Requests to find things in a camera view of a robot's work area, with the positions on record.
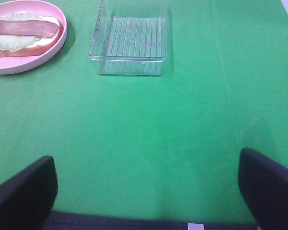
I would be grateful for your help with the right clear plastic tray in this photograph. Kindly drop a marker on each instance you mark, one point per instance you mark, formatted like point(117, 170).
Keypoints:
point(130, 38)

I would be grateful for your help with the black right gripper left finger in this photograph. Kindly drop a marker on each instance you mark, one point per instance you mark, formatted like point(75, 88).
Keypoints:
point(27, 198)

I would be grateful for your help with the bread slice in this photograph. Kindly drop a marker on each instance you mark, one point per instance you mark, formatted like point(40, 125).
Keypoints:
point(39, 47)

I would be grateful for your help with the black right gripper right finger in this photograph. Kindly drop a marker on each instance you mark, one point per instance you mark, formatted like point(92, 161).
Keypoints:
point(263, 184)

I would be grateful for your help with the green lettuce leaf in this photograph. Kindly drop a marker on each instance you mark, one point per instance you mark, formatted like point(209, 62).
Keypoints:
point(14, 43)

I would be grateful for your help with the green tablecloth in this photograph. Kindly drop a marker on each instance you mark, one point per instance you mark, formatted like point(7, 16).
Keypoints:
point(162, 147)

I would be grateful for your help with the pink round plate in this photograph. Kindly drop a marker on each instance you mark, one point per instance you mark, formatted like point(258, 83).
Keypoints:
point(12, 65)

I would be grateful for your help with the bacon strip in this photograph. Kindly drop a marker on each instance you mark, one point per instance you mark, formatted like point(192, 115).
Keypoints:
point(28, 28)

